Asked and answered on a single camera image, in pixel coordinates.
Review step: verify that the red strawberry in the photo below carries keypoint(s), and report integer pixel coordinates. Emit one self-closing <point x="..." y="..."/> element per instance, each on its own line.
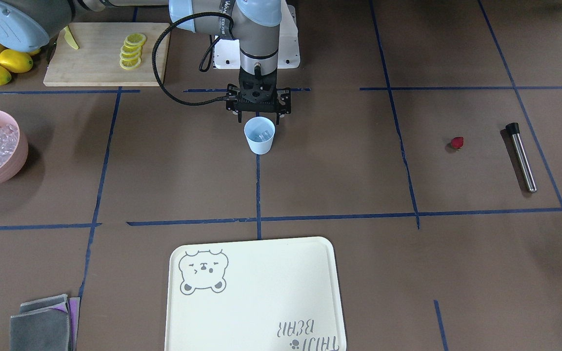
<point x="457" y="143"/>

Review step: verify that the yellow plastic knife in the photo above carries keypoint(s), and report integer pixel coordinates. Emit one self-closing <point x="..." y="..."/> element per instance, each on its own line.
<point x="70" y="39"/>

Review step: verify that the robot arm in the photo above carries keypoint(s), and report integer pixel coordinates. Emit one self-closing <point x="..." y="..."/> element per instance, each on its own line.
<point x="256" y="24"/>

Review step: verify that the steel muddler black tip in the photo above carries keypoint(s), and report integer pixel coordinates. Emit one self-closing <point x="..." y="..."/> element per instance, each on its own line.
<point x="514" y="133"/>

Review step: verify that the light blue plastic cup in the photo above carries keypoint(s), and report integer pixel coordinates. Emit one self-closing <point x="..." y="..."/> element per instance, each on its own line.
<point x="255" y="125"/>

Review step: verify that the cream bear print tray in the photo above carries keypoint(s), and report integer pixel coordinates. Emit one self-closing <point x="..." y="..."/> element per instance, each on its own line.
<point x="264" y="295"/>

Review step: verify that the purple folded cloth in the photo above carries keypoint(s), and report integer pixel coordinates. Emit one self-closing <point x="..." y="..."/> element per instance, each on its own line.
<point x="73" y="308"/>

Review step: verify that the bamboo cutting board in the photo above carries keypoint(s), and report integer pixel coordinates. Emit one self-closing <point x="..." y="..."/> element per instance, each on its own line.
<point x="96" y="62"/>

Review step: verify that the lemon slice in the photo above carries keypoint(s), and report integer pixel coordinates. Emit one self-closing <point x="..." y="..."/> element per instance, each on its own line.
<point x="135" y="40"/>
<point x="130" y="56"/>
<point x="130" y="50"/>
<point x="130" y="64"/>

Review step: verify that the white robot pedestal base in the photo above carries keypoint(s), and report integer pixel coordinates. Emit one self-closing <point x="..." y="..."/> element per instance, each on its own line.
<point x="227" y="52"/>

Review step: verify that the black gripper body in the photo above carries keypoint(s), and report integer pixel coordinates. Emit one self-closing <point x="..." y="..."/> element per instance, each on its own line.
<point x="283" y="100"/>

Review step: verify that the grey folded cloth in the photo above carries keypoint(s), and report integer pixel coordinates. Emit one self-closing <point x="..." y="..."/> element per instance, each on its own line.
<point x="42" y="325"/>

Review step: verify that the pink bowl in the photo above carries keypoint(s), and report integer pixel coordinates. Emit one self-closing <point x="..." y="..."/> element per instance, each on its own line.
<point x="19" y="156"/>

